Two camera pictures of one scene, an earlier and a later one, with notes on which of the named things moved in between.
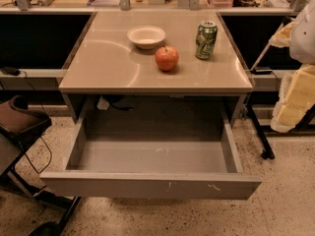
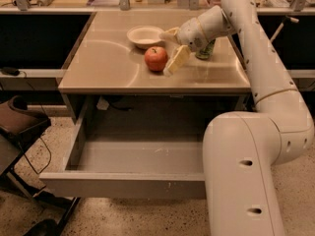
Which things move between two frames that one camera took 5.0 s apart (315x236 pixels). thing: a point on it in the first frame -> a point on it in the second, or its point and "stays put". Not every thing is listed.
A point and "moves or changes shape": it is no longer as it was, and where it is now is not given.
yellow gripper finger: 283,38 -> 172,30
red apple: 166,57 moves or changes shape
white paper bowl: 146,37 stays put
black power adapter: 11,70 stays put
